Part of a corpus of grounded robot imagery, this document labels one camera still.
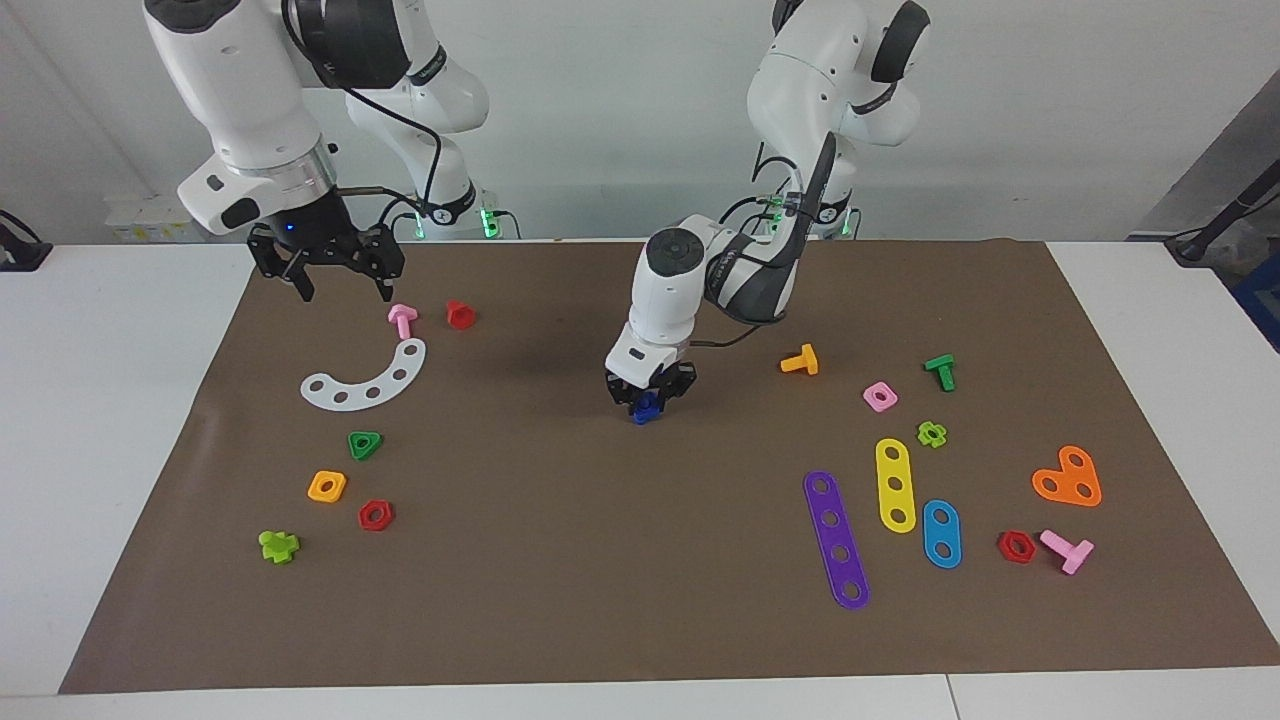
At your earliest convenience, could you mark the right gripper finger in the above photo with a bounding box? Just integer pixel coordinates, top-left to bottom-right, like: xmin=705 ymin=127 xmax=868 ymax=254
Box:
xmin=248 ymin=230 xmax=317 ymax=304
xmin=345 ymin=226 xmax=406 ymax=304

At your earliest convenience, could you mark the white curved perforated plate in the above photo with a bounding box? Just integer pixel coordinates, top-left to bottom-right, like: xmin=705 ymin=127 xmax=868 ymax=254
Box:
xmin=300 ymin=338 xmax=428 ymax=413

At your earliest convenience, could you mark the purple four-hole strip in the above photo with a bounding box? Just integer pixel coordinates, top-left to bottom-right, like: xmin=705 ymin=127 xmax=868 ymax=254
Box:
xmin=803 ymin=470 xmax=871 ymax=611

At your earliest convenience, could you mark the brown table mat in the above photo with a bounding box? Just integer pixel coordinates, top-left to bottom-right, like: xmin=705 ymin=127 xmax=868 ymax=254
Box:
xmin=58 ymin=238 xmax=1280 ymax=695

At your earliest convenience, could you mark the yellow three-hole strip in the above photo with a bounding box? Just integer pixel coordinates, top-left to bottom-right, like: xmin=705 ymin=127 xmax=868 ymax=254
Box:
xmin=875 ymin=438 xmax=918 ymax=534

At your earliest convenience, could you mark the black table clamp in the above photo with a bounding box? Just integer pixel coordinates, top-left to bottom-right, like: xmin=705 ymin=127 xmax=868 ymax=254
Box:
xmin=0 ymin=210 xmax=53 ymax=273

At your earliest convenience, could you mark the blue two-hole strip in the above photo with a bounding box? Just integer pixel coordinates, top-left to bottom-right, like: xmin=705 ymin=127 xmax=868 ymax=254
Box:
xmin=921 ymin=499 xmax=963 ymax=570

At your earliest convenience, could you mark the orange heart-shaped plate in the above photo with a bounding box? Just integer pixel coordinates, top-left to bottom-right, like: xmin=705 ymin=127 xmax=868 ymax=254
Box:
xmin=1031 ymin=445 xmax=1103 ymax=508

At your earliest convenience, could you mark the blue crate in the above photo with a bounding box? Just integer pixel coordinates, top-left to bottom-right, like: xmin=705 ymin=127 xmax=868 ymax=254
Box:
xmin=1232 ymin=262 xmax=1280 ymax=353

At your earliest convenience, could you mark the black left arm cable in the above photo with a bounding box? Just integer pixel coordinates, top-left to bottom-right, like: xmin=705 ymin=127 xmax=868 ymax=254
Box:
xmin=690 ymin=140 xmax=836 ymax=351

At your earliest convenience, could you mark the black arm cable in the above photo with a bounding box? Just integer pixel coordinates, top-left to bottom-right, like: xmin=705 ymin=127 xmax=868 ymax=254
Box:
xmin=280 ymin=0 xmax=446 ymax=241
xmin=690 ymin=140 xmax=836 ymax=351

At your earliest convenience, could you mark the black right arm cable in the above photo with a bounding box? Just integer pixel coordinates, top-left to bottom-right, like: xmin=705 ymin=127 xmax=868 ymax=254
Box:
xmin=280 ymin=0 xmax=446 ymax=241

